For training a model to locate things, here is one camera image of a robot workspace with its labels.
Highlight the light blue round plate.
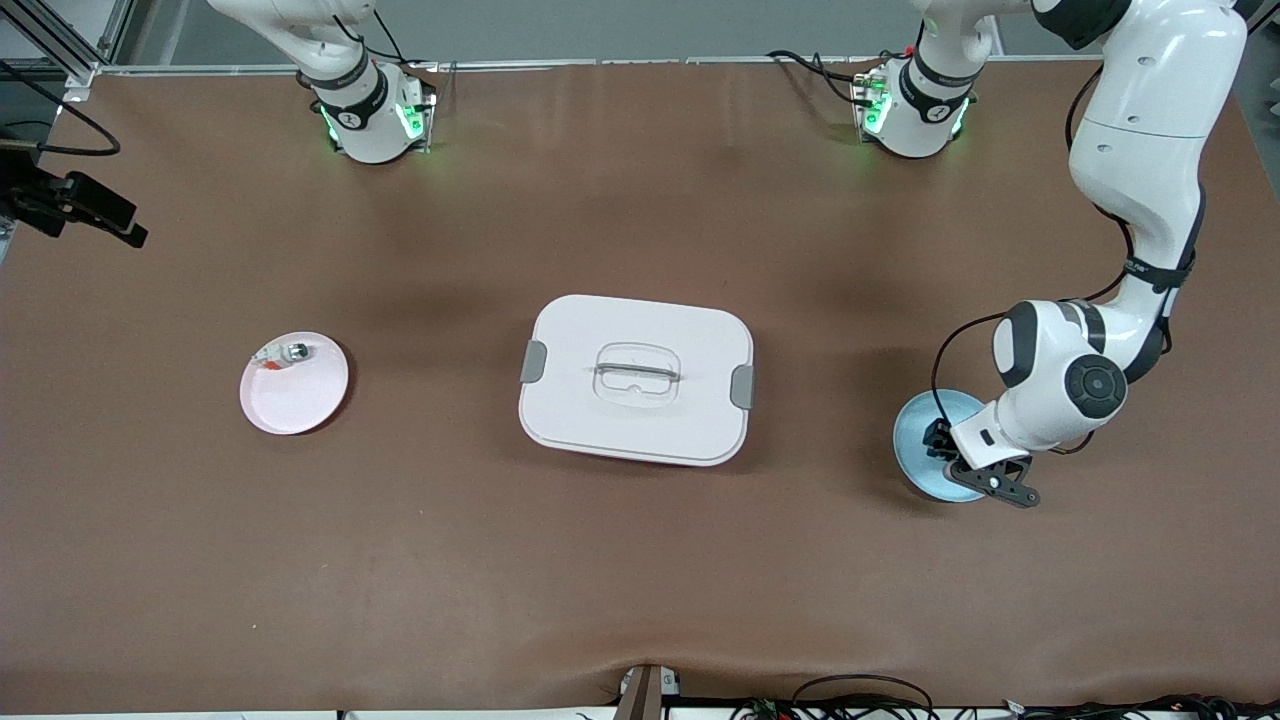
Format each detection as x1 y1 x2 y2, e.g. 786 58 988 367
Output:
892 389 1001 503

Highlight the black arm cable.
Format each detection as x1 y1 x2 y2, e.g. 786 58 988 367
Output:
0 63 122 159
929 60 1207 457

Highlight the grey mounting post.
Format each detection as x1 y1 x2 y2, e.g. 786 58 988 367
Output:
613 663 683 720

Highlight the black right base cable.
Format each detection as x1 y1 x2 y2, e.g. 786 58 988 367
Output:
333 8 413 67

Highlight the black left base cable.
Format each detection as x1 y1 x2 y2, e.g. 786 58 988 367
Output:
767 49 867 107

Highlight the white lidded storage box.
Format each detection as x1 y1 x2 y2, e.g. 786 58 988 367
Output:
518 294 756 468

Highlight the pale pink round plate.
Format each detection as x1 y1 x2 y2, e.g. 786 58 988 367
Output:
239 331 351 436

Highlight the silver table edge strip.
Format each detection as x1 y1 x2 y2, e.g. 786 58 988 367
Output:
60 54 1101 77

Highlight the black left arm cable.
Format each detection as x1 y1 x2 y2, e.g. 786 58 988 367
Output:
929 60 1207 457

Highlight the aluminium frame profile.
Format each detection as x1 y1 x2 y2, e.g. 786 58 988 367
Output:
0 0 133 101

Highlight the small silver orange object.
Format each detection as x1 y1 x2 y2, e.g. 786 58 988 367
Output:
254 341 314 374

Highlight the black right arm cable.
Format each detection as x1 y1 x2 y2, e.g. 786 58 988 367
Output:
0 63 122 159

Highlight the black base cable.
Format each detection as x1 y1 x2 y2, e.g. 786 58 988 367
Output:
333 8 413 67
767 49 867 107

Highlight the black looped cable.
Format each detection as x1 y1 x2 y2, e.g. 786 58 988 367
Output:
790 674 937 720

